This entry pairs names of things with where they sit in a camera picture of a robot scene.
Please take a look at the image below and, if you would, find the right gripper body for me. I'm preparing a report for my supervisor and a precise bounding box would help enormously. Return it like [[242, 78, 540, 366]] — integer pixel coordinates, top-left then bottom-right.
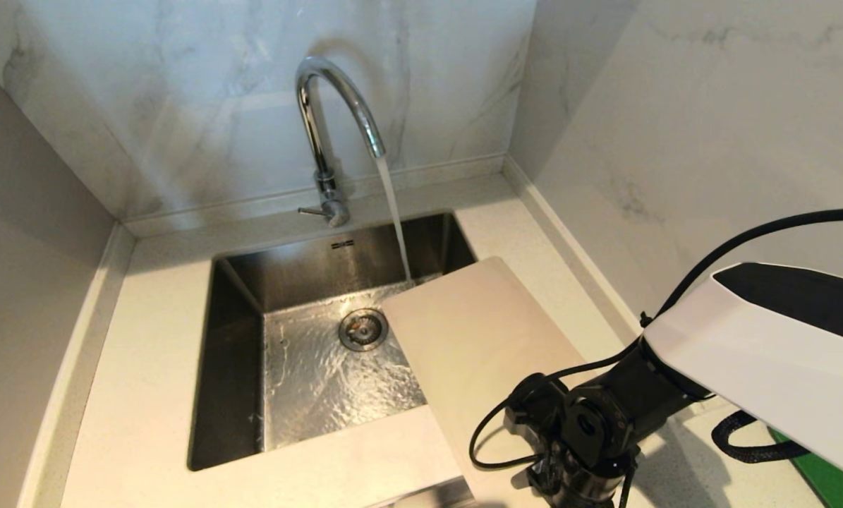
[[527, 454, 639, 508]]

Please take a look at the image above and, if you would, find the pale beige cutting board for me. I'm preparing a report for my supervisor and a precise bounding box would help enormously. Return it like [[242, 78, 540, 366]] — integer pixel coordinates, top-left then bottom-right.
[[380, 255, 593, 508]]

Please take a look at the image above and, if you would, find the chrome gooseneck faucet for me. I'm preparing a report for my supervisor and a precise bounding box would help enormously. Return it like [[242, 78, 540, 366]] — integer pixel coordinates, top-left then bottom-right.
[[295, 56, 387, 229]]

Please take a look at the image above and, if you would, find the green mat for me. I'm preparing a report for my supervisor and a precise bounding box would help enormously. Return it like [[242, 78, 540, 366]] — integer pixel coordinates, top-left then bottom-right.
[[769, 426, 843, 508]]

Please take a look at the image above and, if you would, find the round metal drain strainer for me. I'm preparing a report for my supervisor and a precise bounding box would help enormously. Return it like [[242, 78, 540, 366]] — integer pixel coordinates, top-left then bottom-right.
[[337, 307, 390, 353]]

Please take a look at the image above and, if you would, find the stainless steel sink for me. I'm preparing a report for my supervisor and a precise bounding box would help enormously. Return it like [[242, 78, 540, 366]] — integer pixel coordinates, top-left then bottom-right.
[[187, 211, 478, 472]]

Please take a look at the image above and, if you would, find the black braided cable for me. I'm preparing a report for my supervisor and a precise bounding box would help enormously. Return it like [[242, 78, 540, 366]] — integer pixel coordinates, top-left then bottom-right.
[[710, 409, 811, 464]]

